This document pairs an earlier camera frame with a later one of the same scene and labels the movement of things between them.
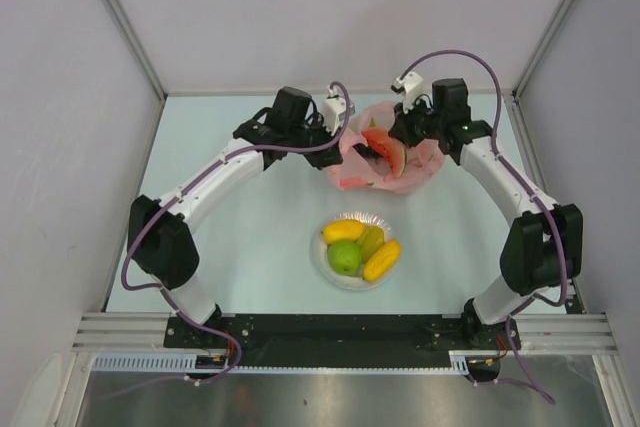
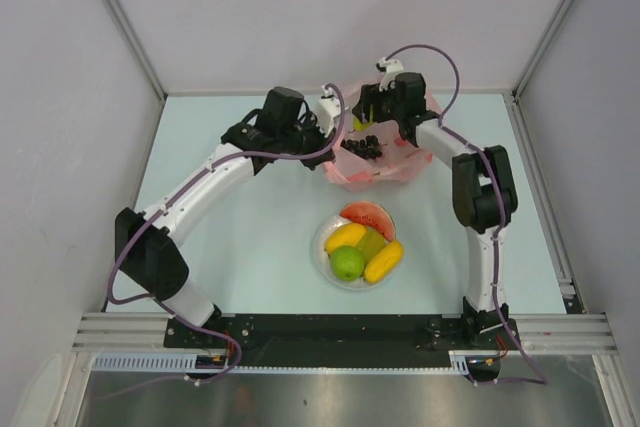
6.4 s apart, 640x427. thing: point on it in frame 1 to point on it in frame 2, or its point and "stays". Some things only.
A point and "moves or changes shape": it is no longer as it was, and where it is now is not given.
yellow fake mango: [342, 230] moves or changes shape
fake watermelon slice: [392, 149] to [372, 214]
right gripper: [401, 127] to [371, 96]
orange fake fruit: [382, 262] stays
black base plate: [344, 339] stays
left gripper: [330, 155] stays
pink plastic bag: [360, 173] moves or changes shape
